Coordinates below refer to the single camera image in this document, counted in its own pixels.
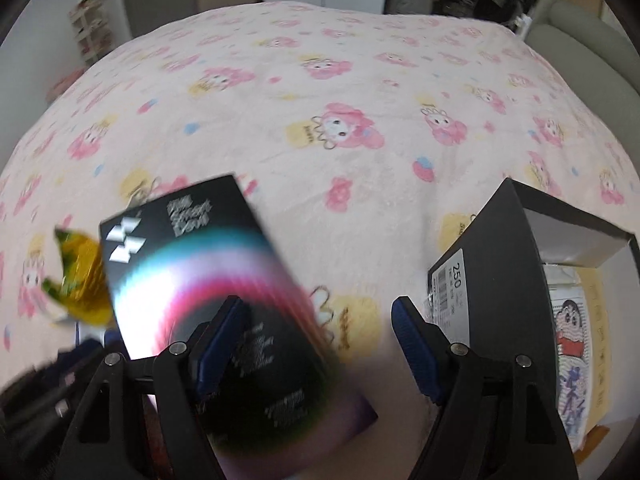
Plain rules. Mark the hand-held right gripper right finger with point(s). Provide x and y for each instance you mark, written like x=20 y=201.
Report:
x=415 y=350

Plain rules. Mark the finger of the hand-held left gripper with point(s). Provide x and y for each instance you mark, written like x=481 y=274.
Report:
x=60 y=375

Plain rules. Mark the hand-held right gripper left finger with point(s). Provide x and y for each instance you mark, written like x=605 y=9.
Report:
x=220 y=350

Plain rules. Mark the black cardboard box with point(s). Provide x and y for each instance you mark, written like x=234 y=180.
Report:
x=500 y=260

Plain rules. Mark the yellow green snack packet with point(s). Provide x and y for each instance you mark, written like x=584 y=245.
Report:
x=82 y=280

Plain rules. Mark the cartoon printed paper sheet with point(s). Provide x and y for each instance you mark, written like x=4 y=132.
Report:
x=572 y=340

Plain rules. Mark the pink cartoon printed blanket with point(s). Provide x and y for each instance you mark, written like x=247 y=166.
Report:
x=350 y=185

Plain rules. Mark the shelf with colourful toys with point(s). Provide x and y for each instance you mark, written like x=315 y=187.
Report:
x=92 y=20

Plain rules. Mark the grey sofa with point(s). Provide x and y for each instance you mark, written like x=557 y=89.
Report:
x=580 y=35

